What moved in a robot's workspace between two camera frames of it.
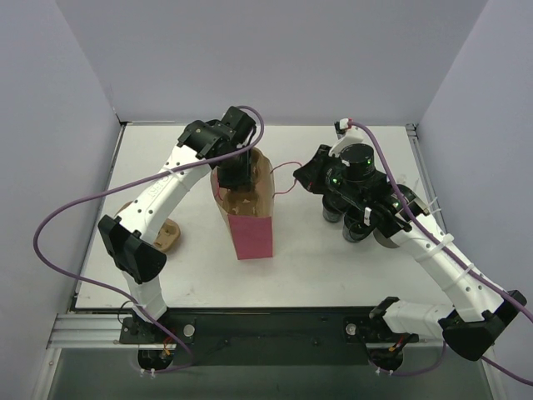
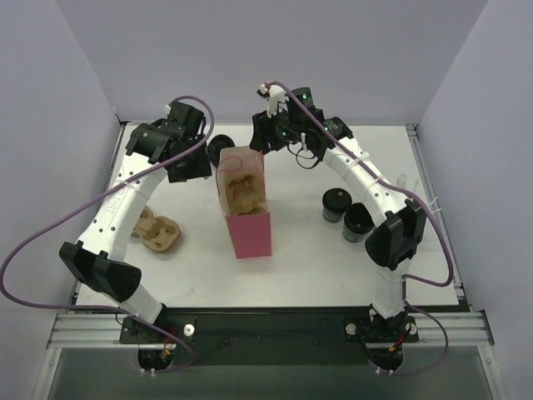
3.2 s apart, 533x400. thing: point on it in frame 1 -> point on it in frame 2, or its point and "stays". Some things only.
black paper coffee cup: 331,213 stays
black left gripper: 235,176 -> 193,165
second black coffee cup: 355,231 stays
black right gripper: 312,174 -> 259,134
